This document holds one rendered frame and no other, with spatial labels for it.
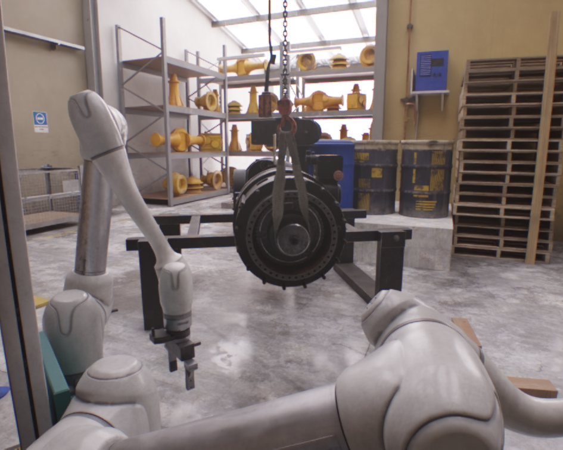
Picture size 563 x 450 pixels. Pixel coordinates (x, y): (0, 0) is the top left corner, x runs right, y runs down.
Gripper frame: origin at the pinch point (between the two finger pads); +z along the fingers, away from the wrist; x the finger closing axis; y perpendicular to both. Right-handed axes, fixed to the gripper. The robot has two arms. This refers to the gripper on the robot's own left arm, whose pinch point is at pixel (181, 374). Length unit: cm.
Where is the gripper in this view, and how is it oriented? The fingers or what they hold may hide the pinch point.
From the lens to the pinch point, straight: 145.8
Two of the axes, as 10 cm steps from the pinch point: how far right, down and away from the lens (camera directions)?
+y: 7.9, -1.2, 6.0
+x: -6.2, -1.5, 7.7
